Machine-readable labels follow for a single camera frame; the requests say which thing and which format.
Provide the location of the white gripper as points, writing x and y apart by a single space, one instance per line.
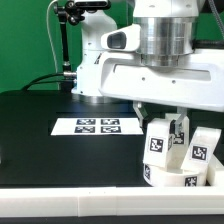
196 81

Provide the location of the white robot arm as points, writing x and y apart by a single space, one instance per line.
153 60

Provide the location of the white marker sheet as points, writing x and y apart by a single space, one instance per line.
96 126

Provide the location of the white right fence bar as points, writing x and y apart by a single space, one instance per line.
215 173

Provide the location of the white fence bar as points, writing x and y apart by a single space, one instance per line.
215 173
110 201

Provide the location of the white front fence bar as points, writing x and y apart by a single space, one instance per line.
110 201

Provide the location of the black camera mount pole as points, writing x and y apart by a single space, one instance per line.
69 13

